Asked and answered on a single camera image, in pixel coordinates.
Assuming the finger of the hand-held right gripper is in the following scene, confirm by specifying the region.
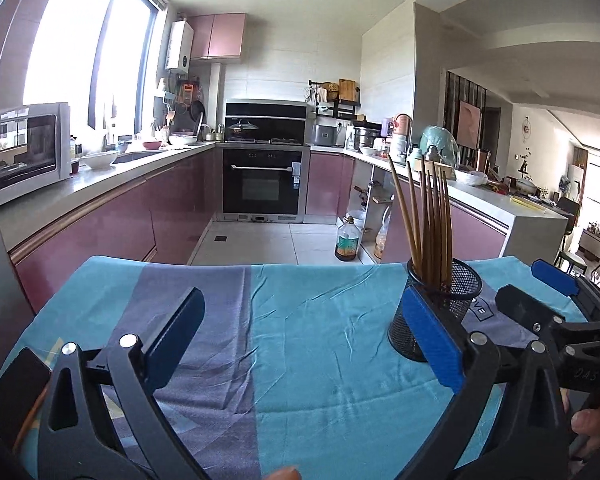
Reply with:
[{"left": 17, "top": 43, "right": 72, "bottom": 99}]
[
  {"left": 531, "top": 259, "right": 600, "bottom": 323},
  {"left": 495, "top": 284, "right": 600, "bottom": 343}
]

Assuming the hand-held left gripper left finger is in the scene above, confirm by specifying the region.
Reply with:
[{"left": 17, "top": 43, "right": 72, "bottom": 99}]
[{"left": 37, "top": 287, "right": 211, "bottom": 480}]

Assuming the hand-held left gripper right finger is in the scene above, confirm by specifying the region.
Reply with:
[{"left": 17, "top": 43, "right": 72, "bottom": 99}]
[{"left": 395, "top": 285, "right": 571, "bottom": 480}]

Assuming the black mesh utensil holder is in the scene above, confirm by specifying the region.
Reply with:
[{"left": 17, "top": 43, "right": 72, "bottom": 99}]
[{"left": 387, "top": 257, "right": 482, "bottom": 363}]

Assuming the bunch of wooden chopsticks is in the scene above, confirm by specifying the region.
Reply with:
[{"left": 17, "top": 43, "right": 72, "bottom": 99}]
[{"left": 386, "top": 154, "right": 453, "bottom": 291}]

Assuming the person's right hand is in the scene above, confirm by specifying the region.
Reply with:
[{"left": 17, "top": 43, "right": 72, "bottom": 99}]
[{"left": 560, "top": 387, "right": 600, "bottom": 461}]

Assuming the white kitchen countertop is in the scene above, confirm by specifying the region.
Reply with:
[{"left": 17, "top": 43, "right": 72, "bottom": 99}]
[{"left": 307, "top": 145, "right": 570, "bottom": 261}]

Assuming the pink base cabinet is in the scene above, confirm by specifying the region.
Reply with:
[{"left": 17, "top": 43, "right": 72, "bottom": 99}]
[
  {"left": 306, "top": 152, "right": 356, "bottom": 218},
  {"left": 382, "top": 195, "right": 510, "bottom": 263},
  {"left": 10, "top": 147, "right": 216, "bottom": 311}
]

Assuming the blue grey printed tablecloth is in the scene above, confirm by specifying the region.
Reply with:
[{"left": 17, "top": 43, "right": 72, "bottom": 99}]
[{"left": 0, "top": 255, "right": 593, "bottom": 480}]

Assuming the cooking oil bottle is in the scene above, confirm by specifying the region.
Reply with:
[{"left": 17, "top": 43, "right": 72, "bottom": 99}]
[{"left": 335, "top": 216, "right": 360, "bottom": 262}]

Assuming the white plastic bag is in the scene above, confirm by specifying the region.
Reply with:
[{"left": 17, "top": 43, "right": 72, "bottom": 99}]
[{"left": 454, "top": 169, "right": 488, "bottom": 186}]

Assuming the black smartphone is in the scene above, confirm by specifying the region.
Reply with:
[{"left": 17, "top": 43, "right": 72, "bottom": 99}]
[{"left": 0, "top": 347, "right": 53, "bottom": 453}]

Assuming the black built-in oven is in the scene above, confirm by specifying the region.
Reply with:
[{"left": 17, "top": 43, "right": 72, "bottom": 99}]
[{"left": 221, "top": 146, "right": 308, "bottom": 223}]

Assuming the grey kitchen countertop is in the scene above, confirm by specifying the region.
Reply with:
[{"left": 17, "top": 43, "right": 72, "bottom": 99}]
[{"left": 0, "top": 141, "right": 216, "bottom": 253}]

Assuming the white bowl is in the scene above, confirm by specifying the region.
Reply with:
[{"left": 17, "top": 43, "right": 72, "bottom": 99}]
[{"left": 81, "top": 151, "right": 119, "bottom": 170}]

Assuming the stainless steel pot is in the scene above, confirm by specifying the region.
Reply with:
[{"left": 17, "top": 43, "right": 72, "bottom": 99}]
[{"left": 352, "top": 127, "right": 381, "bottom": 151}]

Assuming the pot with glass lid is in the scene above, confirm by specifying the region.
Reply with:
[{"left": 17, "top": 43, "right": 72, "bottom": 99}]
[{"left": 226, "top": 119, "right": 258, "bottom": 142}]

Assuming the gas stove top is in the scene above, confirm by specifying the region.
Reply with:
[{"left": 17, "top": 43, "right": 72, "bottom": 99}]
[{"left": 225, "top": 137, "right": 308, "bottom": 147}]

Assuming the white microwave oven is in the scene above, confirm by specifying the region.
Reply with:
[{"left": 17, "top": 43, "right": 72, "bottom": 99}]
[{"left": 0, "top": 102, "right": 72, "bottom": 208}]

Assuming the black range hood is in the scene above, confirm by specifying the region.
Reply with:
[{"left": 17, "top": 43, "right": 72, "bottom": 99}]
[{"left": 225, "top": 100, "right": 308, "bottom": 143}]

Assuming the large kitchen window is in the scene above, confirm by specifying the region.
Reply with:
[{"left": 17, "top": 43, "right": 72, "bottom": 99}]
[{"left": 22, "top": 0, "right": 168, "bottom": 138}]

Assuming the pink wall picture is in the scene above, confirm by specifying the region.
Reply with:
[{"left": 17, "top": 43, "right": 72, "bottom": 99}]
[{"left": 457, "top": 101, "right": 482, "bottom": 150}]

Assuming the black wall rack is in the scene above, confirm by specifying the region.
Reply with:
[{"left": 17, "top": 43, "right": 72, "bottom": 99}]
[{"left": 316, "top": 101, "right": 361, "bottom": 121}]

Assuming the white wall water heater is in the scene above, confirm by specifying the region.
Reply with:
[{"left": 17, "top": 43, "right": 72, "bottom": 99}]
[{"left": 165, "top": 21, "right": 195, "bottom": 72}]

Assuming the pink wall cabinet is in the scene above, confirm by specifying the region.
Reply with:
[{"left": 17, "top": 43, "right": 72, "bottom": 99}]
[{"left": 187, "top": 12, "right": 247, "bottom": 62}]

